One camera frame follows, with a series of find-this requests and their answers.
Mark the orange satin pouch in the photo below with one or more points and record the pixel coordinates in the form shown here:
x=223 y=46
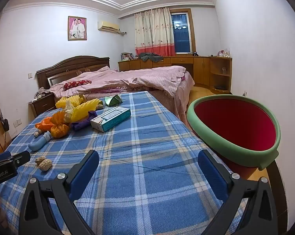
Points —
x=59 y=127

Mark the wall air conditioner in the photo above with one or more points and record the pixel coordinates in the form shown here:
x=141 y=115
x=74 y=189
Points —
x=108 y=25

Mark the clutter of small cloths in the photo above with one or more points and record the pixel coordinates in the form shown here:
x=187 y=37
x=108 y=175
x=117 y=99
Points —
x=41 y=94

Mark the cream foam net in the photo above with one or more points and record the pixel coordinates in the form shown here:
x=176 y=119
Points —
x=68 y=111

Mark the red floral pillow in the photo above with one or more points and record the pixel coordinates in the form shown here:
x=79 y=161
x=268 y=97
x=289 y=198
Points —
x=76 y=84

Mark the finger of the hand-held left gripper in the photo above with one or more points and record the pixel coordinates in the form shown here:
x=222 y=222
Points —
x=0 y=156
x=22 y=158

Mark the red bin with green rim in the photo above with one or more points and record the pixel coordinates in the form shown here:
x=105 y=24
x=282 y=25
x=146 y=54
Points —
x=235 y=127

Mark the row of books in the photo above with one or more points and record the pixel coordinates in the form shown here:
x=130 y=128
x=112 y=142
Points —
x=126 y=56

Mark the teal and white carton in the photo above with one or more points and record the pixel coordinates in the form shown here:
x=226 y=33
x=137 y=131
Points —
x=110 y=120

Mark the window with wooden frame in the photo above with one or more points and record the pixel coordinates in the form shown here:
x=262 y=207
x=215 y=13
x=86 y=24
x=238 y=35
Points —
x=180 y=31

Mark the purple plastic bag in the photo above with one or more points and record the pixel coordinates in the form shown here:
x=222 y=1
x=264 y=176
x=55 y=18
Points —
x=81 y=124

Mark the small beige nut shell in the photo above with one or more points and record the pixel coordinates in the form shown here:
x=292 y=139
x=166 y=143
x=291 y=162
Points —
x=36 y=135

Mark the bed with pink quilt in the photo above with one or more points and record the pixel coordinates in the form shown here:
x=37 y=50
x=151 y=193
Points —
x=137 y=78

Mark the dark wooden headboard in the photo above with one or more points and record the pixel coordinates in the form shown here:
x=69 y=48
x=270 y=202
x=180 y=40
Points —
x=71 y=64

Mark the grey crumpled clothing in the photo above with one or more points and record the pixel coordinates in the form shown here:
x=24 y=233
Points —
x=152 y=57

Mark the wooden corner shelf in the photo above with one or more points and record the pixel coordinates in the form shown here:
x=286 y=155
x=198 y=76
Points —
x=219 y=78

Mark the framed wedding photo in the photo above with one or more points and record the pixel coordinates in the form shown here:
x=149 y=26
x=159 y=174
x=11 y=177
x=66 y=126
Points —
x=77 y=28

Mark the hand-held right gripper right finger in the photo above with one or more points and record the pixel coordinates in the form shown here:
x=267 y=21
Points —
x=214 y=176

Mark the white framed panel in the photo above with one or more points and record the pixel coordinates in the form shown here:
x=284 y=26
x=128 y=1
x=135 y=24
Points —
x=53 y=80

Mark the long wooden cabinet desk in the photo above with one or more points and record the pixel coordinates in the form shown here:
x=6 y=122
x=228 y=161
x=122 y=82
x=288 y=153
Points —
x=201 y=68

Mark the blue plaid tablecloth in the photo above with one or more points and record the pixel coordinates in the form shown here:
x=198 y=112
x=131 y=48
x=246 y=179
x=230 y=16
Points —
x=142 y=151

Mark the cream and red curtain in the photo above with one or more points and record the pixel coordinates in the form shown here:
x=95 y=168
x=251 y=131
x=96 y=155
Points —
x=152 y=31

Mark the small pink white ornaments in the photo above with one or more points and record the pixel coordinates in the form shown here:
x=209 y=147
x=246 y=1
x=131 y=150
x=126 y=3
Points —
x=223 y=53

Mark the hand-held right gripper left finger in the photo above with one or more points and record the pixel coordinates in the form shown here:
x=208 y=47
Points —
x=85 y=176

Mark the black plug adapter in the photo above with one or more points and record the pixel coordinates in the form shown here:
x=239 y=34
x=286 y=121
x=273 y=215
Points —
x=6 y=124

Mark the dark wooden nightstand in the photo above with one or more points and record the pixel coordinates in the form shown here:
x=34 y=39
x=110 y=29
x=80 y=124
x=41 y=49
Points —
x=43 y=105

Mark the white wall socket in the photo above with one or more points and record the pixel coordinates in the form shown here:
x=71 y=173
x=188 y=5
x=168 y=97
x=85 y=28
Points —
x=18 y=122

